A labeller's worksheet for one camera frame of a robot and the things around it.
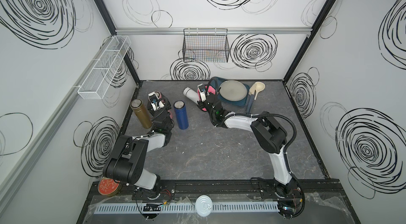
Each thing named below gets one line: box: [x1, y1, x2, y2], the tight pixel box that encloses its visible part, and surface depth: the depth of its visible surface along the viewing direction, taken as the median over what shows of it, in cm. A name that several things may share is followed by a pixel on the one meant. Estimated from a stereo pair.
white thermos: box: [182, 87, 199, 105], surface depth 110 cm
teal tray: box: [216, 77, 251, 107], surface depth 110 cm
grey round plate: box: [219, 79, 248, 102], surface depth 114 cm
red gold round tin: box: [97, 176, 123, 197], surface depth 72 cm
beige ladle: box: [253, 81, 266, 101], surface depth 117 cm
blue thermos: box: [173, 99, 189, 130], surface depth 84 cm
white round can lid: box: [194, 194, 214, 218], surface depth 67 cm
